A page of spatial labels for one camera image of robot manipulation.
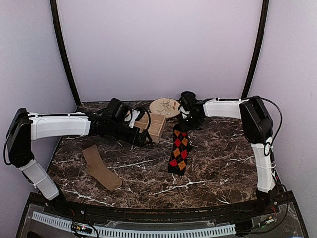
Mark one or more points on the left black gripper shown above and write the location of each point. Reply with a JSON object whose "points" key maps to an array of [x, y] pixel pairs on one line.
{"points": [[139, 143]]}

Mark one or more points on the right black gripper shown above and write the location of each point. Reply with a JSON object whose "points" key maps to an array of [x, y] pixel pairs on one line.
{"points": [[184, 126]]}

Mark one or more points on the wooden compartment tray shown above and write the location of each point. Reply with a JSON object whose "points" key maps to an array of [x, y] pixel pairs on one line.
{"points": [[156, 128]]}

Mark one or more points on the argyle black red orange sock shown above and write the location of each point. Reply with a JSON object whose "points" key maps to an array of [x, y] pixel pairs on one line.
{"points": [[181, 146]]}

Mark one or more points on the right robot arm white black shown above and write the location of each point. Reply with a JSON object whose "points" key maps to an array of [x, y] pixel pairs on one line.
{"points": [[257, 127]]}

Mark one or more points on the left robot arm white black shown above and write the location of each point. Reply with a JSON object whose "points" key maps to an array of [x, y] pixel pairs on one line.
{"points": [[27, 127]]}

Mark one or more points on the cream floral ceramic plate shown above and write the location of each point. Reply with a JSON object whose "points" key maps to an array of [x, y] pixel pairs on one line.
{"points": [[165, 106]]}

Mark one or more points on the plain brown sock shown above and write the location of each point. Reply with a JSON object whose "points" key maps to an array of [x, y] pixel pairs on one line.
{"points": [[97, 169]]}

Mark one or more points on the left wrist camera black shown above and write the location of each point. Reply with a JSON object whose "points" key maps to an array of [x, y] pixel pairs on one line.
{"points": [[117, 110]]}

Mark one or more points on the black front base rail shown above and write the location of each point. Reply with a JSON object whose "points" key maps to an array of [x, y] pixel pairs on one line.
{"points": [[100, 214]]}

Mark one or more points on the right black frame post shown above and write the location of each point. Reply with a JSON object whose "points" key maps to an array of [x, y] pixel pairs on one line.
{"points": [[257, 49]]}

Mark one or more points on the black frame post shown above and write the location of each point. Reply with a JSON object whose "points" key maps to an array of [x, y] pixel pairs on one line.
{"points": [[257, 49], [63, 53]]}

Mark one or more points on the white slotted cable duct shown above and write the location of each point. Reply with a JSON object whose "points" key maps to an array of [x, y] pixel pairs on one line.
{"points": [[106, 232]]}

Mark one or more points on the left black frame post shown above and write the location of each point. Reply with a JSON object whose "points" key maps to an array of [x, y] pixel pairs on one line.
{"points": [[63, 53]]}

